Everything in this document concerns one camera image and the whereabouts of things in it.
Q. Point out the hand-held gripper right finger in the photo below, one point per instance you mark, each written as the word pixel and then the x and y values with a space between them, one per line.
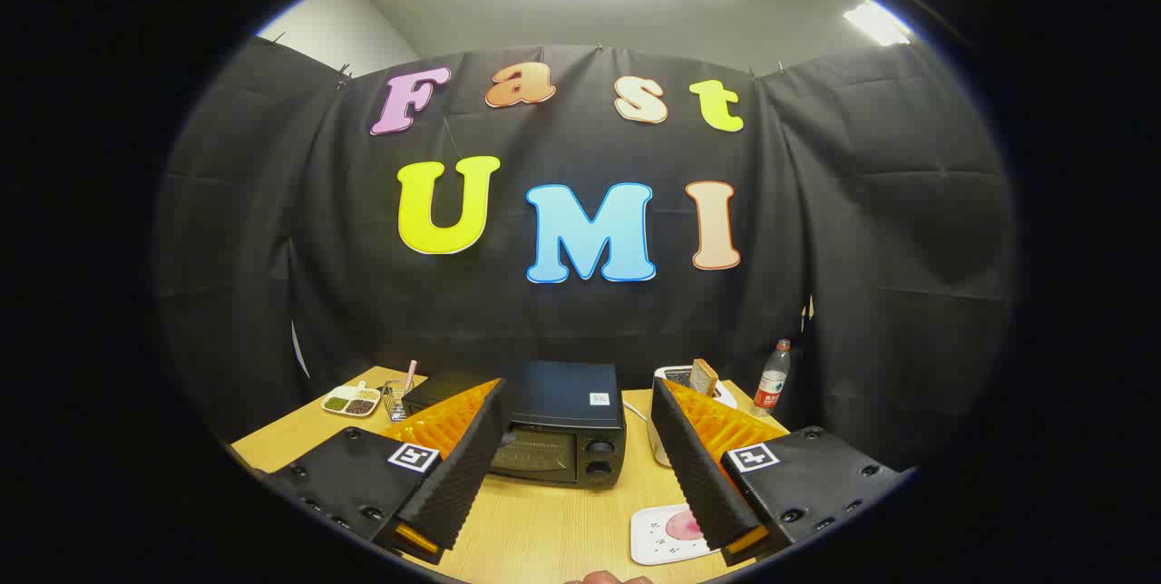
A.
pixel 694 475

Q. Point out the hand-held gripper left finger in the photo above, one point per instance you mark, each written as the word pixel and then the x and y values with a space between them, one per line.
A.
pixel 467 475

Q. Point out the white pop-up toaster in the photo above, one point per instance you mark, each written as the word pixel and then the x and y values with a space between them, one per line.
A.
pixel 673 374

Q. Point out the narrow ceiling light panel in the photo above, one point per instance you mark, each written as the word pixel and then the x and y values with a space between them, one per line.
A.
pixel 875 22

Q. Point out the black toaster oven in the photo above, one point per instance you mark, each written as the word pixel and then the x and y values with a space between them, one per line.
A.
pixel 562 394

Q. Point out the clear water bottle red label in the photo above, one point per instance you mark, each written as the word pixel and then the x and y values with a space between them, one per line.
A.
pixel 772 380

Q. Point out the white divided snack dish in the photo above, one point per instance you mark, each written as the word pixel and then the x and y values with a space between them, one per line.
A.
pixel 349 401

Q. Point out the round pink food patty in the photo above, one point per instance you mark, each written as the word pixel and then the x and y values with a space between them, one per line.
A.
pixel 682 527

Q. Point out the brown bread slice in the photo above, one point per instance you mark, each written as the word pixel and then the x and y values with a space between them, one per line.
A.
pixel 703 377

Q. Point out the white square plate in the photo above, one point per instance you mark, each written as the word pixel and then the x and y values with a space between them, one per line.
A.
pixel 653 534

